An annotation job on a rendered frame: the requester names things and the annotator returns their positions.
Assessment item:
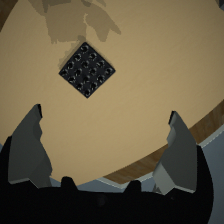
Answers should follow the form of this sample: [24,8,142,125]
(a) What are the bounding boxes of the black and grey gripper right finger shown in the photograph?
[152,111,214,224]

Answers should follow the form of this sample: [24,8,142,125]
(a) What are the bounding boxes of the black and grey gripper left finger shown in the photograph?
[0,104,52,224]

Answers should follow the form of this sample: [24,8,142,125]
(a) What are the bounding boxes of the black knob box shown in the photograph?
[58,42,116,99]

